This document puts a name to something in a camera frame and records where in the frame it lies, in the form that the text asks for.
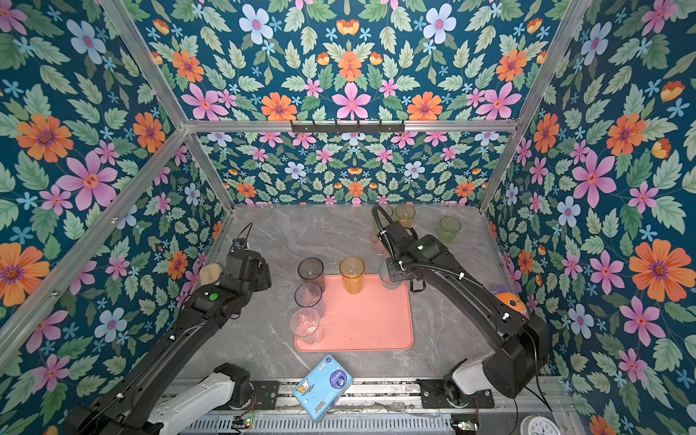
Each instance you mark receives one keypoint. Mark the beige sponge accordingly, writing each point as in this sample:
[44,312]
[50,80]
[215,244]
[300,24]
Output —
[210,274]

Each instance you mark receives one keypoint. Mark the teal plastic cup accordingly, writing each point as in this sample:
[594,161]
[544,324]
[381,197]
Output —
[387,281]

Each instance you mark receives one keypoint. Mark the orange plush toy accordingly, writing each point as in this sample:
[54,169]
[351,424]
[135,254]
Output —
[514,302]

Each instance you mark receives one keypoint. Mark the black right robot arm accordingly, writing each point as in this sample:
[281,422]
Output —
[519,343]

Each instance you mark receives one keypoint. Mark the amber plastic cup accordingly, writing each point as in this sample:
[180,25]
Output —
[405,214]

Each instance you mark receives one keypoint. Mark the pink plastic cup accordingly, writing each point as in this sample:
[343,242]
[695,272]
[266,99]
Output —
[377,246]

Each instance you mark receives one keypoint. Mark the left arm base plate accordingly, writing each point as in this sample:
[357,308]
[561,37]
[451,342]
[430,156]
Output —
[265,395]

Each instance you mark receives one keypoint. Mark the clear plastic cup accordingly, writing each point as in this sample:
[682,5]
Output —
[305,325]

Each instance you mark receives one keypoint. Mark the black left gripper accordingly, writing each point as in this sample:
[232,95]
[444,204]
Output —
[265,276]

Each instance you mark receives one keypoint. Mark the light green plastic cup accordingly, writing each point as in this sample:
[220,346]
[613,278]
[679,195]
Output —
[449,227]

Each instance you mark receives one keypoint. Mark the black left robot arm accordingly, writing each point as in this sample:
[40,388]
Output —
[133,407]

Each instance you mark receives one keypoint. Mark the dark grey plastic cup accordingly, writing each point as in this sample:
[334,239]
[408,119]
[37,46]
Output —
[311,269]

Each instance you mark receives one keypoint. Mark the blue translucent plastic cup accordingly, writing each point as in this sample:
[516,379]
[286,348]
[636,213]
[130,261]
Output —
[310,295]

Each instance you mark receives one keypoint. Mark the olive green plastic cup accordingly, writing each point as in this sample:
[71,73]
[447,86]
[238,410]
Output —
[388,209]

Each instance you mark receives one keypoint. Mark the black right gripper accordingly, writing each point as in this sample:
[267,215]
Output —
[392,274]

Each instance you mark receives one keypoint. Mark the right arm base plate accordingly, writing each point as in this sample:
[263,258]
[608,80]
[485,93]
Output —
[440,394]

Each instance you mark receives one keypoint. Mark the white clock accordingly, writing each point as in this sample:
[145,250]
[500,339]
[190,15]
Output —
[538,425]

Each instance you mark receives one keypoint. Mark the black hook rail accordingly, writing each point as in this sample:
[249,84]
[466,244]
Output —
[340,127]

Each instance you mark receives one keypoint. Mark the pink rectangular tray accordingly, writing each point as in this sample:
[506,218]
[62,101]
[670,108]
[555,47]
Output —
[377,319]

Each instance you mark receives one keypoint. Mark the yellow plastic cup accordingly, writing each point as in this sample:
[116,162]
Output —
[352,270]

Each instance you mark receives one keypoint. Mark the blue cartoon box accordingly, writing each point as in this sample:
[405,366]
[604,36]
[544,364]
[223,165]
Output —
[321,389]

